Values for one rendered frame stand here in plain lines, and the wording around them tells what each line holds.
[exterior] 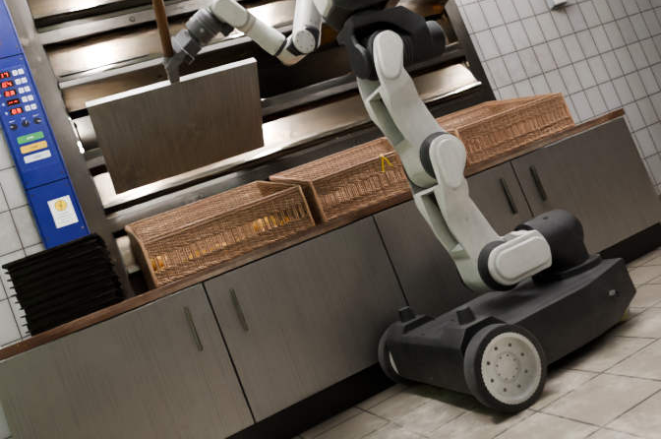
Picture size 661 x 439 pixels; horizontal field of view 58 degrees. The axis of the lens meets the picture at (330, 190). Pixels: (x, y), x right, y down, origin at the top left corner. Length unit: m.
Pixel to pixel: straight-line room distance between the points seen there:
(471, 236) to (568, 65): 1.82
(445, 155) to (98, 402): 1.18
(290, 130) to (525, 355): 1.47
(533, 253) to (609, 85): 1.89
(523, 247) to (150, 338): 1.10
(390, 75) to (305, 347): 0.87
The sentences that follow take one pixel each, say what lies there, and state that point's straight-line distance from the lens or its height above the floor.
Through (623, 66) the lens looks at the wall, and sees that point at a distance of 3.66.
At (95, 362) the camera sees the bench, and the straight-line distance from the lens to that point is 1.87.
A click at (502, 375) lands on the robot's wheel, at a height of 0.09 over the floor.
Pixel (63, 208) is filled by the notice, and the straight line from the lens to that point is 2.42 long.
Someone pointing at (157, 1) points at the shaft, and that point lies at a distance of 1.86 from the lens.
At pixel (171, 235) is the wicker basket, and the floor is 0.72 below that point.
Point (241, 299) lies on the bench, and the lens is 1.89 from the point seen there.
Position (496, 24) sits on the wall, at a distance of 3.25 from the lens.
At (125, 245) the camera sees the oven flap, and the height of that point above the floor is 0.79.
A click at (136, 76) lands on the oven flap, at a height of 1.38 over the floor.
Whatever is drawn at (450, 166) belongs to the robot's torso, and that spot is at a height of 0.59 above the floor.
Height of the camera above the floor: 0.54
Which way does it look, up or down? 4 degrees up
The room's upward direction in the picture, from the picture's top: 22 degrees counter-clockwise
